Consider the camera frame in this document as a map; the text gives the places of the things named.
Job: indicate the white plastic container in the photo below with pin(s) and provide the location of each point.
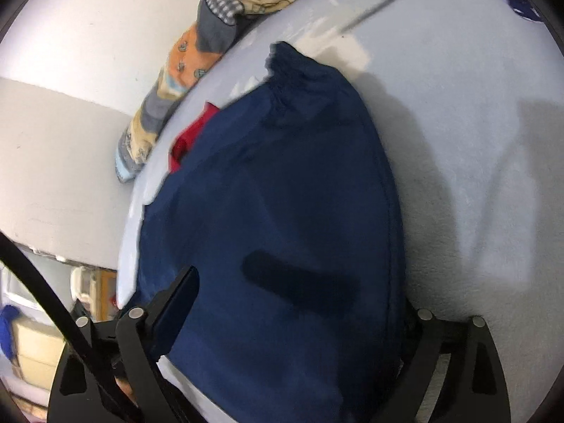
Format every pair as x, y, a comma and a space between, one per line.
81, 283

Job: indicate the navy blue garment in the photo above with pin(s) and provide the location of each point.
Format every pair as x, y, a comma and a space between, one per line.
286, 185

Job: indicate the patterned quilt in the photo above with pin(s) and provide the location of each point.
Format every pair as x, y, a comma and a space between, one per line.
189, 53

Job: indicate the cardboard box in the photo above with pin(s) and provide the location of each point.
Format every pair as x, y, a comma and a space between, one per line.
37, 352

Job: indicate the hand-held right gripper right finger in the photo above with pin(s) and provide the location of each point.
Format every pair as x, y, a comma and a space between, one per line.
429, 346

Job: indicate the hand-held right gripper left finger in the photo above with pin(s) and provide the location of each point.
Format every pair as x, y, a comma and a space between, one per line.
176, 308

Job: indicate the light blue cloud bed sheet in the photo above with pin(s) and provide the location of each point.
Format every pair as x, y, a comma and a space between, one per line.
462, 141

